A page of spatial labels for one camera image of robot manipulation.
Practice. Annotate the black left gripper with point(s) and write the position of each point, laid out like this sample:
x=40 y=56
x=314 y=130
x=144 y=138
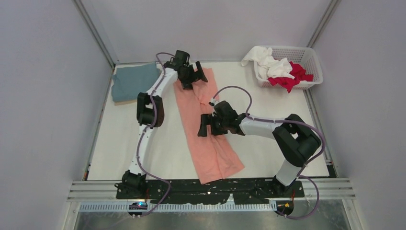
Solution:
x=186 y=84

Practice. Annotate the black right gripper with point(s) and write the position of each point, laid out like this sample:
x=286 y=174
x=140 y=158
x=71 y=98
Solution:
x=209 y=119

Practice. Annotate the peach pink t-shirt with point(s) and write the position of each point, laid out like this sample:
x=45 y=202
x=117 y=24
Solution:
x=212 y=156

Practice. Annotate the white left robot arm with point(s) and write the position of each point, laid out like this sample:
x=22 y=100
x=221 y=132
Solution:
x=150 y=116

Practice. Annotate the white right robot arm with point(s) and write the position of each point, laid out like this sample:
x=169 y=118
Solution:
x=297 y=140

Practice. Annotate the white crumpled t-shirt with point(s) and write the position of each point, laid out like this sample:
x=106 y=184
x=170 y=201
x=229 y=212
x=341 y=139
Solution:
x=264 y=58

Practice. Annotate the blue folded t-shirt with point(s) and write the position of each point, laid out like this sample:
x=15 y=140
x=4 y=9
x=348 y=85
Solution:
x=128 y=82

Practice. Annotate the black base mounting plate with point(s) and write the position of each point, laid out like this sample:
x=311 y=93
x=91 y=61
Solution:
x=191 y=191

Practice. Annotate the tan folded t-shirt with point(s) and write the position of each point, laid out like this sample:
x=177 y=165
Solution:
x=125 y=102

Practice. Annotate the red t-shirt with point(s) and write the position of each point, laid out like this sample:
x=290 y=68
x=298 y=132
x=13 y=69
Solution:
x=288 y=74

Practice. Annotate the white plastic laundry basket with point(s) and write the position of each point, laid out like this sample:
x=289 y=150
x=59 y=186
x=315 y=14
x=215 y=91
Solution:
x=304 y=56

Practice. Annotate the slotted cable duct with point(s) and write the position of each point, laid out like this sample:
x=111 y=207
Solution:
x=144 y=207

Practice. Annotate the aluminium frame rail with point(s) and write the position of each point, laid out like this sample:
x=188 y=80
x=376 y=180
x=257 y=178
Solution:
x=93 y=30

